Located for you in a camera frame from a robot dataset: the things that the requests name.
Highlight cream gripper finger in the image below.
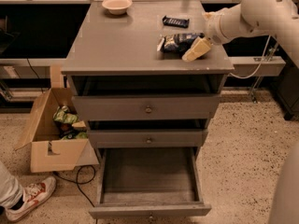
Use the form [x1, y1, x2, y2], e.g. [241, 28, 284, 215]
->
[182, 37, 212, 62]

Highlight blue chip bag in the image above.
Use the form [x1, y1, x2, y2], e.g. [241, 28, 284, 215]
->
[157, 33, 205, 53]

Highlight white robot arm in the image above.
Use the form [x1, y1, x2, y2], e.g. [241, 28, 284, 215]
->
[183, 0, 299, 224]

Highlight grey drawer cabinet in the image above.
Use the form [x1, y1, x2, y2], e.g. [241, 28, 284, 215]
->
[61, 0, 235, 161]

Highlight grey middle drawer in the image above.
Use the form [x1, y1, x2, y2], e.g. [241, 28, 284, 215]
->
[88, 129, 207, 148]

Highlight grey drawer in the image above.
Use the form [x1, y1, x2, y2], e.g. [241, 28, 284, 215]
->
[72, 94, 220, 121]
[88, 129, 207, 148]

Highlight grey top drawer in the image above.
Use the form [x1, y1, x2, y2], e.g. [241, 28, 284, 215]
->
[72, 94, 220, 121]

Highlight open bottom drawer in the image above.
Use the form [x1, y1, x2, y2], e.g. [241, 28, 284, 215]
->
[90, 147, 211, 219]

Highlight green snack bag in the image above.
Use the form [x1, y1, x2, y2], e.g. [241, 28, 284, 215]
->
[53, 105, 78, 124]
[62, 132, 88, 140]

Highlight beige bowl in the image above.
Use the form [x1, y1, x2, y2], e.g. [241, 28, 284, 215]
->
[102, 0, 133, 16]

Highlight cardboard box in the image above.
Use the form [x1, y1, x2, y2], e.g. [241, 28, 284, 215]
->
[15, 88, 98, 173]

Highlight white red sneaker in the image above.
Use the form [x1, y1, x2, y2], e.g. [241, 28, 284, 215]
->
[5, 176, 56, 222]

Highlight light trouser leg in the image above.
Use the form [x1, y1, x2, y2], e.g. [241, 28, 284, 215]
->
[0, 161, 23, 210]

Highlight white cable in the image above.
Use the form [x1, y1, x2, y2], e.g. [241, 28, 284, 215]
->
[229, 35, 273, 80]

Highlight black floor cable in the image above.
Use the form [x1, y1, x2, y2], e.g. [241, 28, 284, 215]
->
[51, 164, 97, 208]

